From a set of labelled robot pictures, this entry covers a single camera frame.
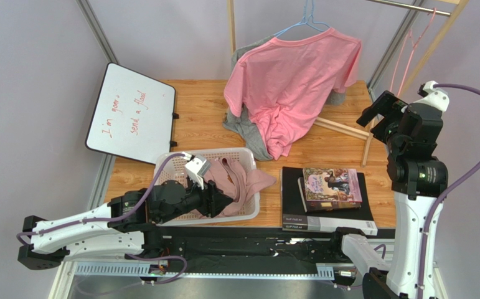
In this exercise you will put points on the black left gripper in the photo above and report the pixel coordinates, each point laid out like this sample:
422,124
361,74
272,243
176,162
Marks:
213,201

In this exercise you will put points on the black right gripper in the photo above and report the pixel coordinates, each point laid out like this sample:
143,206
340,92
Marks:
381,113

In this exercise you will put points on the dusty pink t shirt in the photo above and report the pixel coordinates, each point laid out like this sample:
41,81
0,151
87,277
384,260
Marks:
235,182

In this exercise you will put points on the bright pink t shirt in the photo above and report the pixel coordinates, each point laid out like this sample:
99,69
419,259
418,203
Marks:
289,87

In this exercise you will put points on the blue wire hanger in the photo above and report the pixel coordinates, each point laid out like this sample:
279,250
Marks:
307,20

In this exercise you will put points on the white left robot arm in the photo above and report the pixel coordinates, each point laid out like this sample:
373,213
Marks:
127,226

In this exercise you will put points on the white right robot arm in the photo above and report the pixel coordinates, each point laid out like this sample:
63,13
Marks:
410,132

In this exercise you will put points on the grey adidas t shirt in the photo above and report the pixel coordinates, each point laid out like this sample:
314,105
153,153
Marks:
248,132

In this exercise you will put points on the white plastic laundry basket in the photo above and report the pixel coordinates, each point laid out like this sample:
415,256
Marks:
175,170

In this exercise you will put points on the black clip file binder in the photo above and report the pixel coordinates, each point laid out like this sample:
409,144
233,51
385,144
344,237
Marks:
295,218

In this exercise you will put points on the dark paperback book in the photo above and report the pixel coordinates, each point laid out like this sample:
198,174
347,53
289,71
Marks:
320,206

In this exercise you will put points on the colourful illustrated book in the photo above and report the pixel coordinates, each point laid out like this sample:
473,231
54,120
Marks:
332,184

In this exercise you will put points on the whiteboard with red writing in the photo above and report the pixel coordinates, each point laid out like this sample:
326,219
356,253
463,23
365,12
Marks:
133,116

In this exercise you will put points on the wooden clothes rack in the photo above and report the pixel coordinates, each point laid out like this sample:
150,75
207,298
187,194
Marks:
407,22

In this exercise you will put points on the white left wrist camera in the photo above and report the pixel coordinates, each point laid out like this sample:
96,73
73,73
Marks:
196,167

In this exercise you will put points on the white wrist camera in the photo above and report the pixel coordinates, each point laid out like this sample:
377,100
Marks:
196,167
434,96

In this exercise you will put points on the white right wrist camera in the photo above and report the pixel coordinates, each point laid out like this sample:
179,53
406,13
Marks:
434,96

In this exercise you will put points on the aluminium frame rail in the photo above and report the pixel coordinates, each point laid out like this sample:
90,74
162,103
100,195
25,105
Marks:
154,271

